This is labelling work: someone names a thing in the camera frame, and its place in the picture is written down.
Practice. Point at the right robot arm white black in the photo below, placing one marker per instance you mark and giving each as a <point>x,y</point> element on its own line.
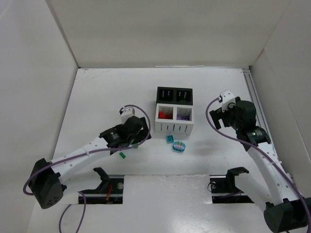
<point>283,206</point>

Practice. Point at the red flower lego brick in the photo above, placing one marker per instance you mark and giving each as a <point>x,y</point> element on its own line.
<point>168,116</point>

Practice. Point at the teal round frog lego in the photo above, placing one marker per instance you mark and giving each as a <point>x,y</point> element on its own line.
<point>179,146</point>

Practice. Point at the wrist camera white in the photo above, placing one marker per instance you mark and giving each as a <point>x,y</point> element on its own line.
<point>227,100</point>
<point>126,113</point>

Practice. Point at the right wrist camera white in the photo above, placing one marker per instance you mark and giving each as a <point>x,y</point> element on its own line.
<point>227,100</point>

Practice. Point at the white slatted double container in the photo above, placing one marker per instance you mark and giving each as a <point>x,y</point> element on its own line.
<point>174,126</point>

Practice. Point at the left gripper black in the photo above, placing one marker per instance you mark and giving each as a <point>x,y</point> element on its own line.
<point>142,132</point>

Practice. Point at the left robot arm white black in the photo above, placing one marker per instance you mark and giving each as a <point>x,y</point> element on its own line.
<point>50,180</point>

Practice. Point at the small green curved lego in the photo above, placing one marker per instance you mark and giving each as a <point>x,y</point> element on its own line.
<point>122,155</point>

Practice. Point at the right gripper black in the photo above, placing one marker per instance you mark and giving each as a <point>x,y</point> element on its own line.
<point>217,116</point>

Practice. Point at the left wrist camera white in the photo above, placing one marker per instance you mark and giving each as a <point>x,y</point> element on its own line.
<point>126,113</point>

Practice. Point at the purple round printed lego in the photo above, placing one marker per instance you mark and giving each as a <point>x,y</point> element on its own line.
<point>185,118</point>

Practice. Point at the small teal 2x2 lego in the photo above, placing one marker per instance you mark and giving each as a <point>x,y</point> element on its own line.
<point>170,139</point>

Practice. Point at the black double container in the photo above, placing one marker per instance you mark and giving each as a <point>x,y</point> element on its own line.
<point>171,95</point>

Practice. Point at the aluminium rail right side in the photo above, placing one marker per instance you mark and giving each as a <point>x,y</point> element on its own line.
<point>255,99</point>

